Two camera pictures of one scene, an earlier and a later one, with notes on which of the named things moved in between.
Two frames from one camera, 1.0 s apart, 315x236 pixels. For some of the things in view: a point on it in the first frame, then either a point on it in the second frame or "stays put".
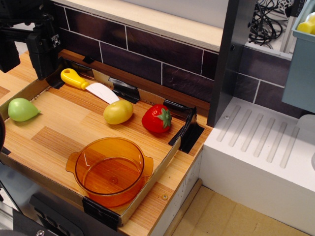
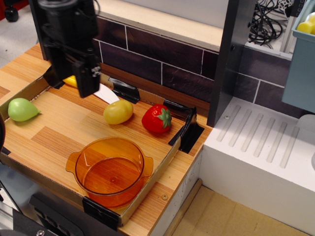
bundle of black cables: x=266 y=25 stays put
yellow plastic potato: x=118 y=112 stays put
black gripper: x=43 y=41 → x=71 y=35
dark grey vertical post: x=236 y=23 stays put
